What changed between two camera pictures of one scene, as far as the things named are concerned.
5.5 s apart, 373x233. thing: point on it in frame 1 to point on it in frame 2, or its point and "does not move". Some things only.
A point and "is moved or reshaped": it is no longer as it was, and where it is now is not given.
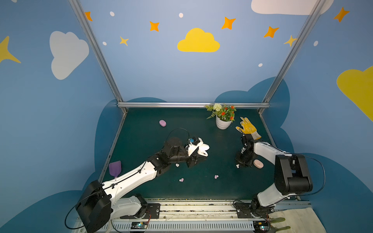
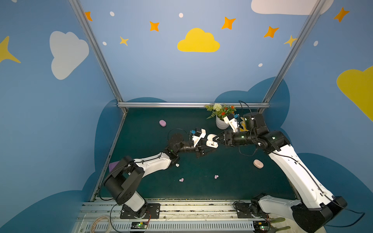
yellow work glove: x=248 y=128 does not move
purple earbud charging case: x=162 y=123 does not move
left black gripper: x=192 y=156 to x=199 y=149
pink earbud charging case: x=258 y=163 does not move
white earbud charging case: x=202 y=149 is moved or reshaped
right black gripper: x=243 y=158 to x=228 y=138
